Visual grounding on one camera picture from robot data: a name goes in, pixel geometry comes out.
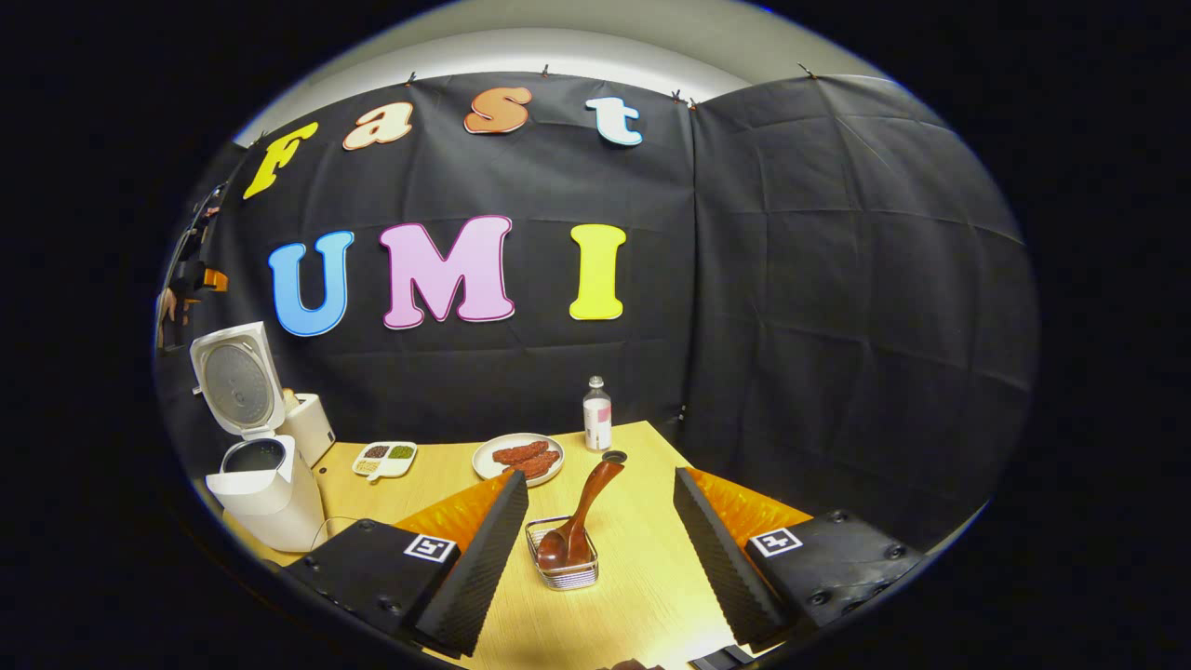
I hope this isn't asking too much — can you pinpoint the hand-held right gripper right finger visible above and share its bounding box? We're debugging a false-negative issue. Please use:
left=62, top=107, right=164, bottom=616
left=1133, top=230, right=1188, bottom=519
left=673, top=467, right=927, bottom=652

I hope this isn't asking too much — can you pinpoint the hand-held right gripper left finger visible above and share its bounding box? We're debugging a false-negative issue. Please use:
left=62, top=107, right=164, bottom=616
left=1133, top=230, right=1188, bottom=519
left=284, top=468, right=529, bottom=660

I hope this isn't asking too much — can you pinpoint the metal wire chopstick holder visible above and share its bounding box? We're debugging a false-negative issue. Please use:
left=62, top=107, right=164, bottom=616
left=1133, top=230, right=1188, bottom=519
left=525, top=516, right=600, bottom=591

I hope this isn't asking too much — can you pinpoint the brown wooden spoon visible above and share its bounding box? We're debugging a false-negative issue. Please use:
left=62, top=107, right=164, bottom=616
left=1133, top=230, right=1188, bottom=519
left=536, top=460, right=626, bottom=571

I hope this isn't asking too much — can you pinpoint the white rice cooker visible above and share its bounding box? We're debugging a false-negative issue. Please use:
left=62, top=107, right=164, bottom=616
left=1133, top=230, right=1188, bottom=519
left=190, top=321, right=328, bottom=553

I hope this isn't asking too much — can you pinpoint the white round plate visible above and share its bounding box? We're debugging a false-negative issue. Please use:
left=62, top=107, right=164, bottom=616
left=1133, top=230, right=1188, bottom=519
left=472, top=433, right=566, bottom=488

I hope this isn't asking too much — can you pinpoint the white divided grain dish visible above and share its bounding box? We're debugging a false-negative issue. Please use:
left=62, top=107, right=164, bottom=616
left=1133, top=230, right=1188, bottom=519
left=352, top=440, right=419, bottom=483

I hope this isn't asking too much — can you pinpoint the white toaster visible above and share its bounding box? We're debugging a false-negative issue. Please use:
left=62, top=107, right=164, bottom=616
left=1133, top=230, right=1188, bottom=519
left=279, top=391, right=336, bottom=468

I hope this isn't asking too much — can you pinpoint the clear bottle pink label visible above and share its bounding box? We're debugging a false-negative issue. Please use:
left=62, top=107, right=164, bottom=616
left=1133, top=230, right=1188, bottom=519
left=582, top=376, right=613, bottom=452

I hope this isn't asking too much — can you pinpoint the black backdrop cloth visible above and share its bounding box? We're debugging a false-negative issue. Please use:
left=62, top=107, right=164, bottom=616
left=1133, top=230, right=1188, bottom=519
left=154, top=73, right=1038, bottom=550

